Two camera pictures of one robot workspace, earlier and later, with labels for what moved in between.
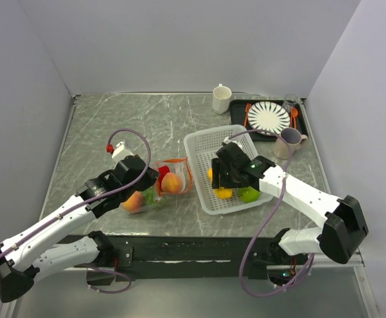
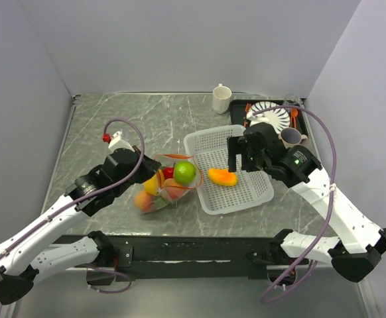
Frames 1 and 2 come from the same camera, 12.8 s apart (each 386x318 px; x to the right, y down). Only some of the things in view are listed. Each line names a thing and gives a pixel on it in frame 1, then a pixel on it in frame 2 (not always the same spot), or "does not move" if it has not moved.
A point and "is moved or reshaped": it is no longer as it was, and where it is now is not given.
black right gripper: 218,165 -> 239,145
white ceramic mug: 221,95 does not move
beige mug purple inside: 294,139 does not move
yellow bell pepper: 221,192 -> 150,186
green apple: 249,194 -> 184,172
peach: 134,203 -> 144,201
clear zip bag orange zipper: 175,177 is moved or reshaped
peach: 171,183 is moved or reshaped
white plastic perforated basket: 201,146 does not move
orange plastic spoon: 294,112 does not move
